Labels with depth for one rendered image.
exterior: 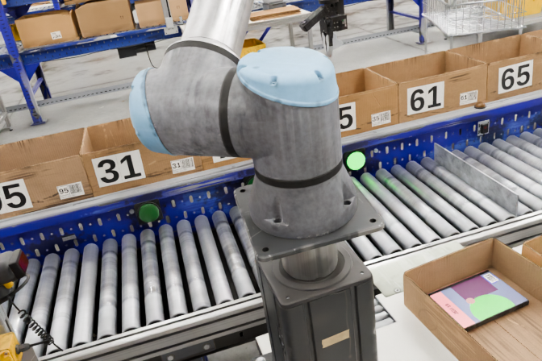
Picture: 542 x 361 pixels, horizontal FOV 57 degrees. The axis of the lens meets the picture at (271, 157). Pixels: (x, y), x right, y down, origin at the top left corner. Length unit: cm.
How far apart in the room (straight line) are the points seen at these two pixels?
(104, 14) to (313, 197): 531
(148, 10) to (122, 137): 400
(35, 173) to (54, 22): 430
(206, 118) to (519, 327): 88
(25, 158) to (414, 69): 165
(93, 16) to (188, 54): 517
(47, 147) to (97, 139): 19
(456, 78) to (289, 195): 141
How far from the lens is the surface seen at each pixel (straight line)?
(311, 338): 97
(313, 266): 92
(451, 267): 140
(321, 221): 81
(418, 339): 128
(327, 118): 76
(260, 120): 74
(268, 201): 82
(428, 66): 238
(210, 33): 89
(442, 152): 202
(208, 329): 144
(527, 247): 143
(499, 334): 130
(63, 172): 183
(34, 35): 610
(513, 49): 263
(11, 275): 123
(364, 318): 98
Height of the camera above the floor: 166
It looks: 25 degrees down
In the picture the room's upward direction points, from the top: 8 degrees counter-clockwise
